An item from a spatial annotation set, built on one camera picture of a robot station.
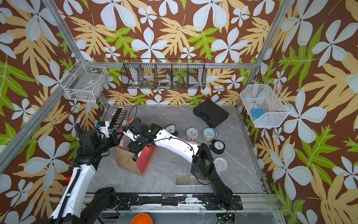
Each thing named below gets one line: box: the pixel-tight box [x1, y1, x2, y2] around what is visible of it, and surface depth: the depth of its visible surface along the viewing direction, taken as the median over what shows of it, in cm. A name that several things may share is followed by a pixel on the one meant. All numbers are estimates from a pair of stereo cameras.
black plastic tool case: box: [192, 99, 229, 128], surface depth 114 cm
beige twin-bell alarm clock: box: [202, 126, 218, 141], surface depth 100 cm
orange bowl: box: [130, 212, 154, 224], surface depth 67 cm
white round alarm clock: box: [185, 127, 199, 141], surface depth 100 cm
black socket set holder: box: [107, 106, 128, 132], surface depth 114 cm
